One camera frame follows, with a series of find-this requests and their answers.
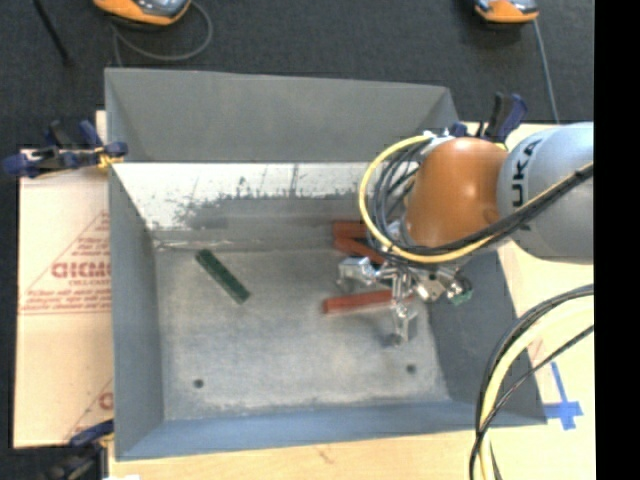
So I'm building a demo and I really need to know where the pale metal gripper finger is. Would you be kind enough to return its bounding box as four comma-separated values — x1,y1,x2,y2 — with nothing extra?
383,297,421,348
337,258,379,288

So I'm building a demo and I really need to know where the red-brown flat block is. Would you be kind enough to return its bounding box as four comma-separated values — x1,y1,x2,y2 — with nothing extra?
321,289,397,316
331,221,370,240
333,236,387,265

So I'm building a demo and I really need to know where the grey metal bin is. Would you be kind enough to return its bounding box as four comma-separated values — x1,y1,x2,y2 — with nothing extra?
103,66,547,462

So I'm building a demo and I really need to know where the dark green flat block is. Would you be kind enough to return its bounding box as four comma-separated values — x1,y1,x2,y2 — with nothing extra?
194,248,252,306

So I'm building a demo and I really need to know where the brown cardboard board, red print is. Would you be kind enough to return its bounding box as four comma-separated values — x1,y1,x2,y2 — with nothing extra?
12,110,116,450

